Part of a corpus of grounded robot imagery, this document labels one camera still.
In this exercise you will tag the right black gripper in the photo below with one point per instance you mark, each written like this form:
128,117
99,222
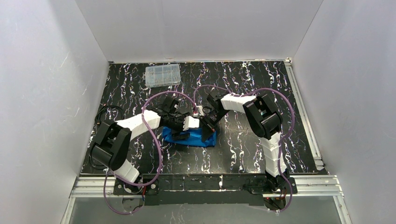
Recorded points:
208,124

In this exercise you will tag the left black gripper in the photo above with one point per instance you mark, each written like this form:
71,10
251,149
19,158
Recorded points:
178,134

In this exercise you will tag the blue cloth napkin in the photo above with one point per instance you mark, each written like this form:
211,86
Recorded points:
194,140

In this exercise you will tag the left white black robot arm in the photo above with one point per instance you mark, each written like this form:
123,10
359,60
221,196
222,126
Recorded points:
110,145

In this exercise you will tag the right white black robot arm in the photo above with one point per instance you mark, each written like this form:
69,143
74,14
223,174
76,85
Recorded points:
263,117

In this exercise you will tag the clear plastic compartment box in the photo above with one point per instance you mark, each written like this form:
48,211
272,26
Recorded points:
162,75

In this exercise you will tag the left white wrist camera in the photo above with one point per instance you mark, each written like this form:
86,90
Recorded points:
191,123

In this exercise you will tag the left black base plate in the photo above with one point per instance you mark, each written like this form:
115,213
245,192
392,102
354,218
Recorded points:
136,186

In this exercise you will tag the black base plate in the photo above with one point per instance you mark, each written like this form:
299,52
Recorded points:
272,187
136,186

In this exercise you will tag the black coiled cable yellow plug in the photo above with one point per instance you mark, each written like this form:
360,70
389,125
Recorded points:
98,155

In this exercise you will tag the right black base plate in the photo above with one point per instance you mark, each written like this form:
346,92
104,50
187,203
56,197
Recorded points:
272,187

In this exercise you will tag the right aluminium rail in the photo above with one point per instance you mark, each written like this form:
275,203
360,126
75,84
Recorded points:
303,114

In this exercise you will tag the aluminium rail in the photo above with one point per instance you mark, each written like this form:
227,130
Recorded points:
302,185
303,114

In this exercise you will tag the front aluminium rail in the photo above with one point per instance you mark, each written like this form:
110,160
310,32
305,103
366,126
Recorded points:
302,185

